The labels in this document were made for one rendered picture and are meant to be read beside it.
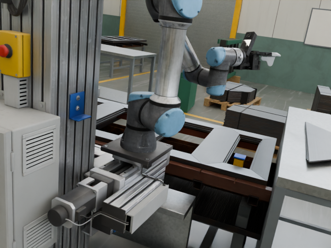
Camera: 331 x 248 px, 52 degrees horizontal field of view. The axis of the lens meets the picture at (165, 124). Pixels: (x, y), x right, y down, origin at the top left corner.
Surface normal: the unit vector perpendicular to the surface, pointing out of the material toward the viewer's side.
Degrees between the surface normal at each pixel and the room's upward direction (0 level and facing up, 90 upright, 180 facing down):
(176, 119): 98
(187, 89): 90
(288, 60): 90
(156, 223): 90
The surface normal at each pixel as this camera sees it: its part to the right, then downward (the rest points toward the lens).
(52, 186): 0.89, 0.24
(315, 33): -0.44, 0.22
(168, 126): 0.59, 0.44
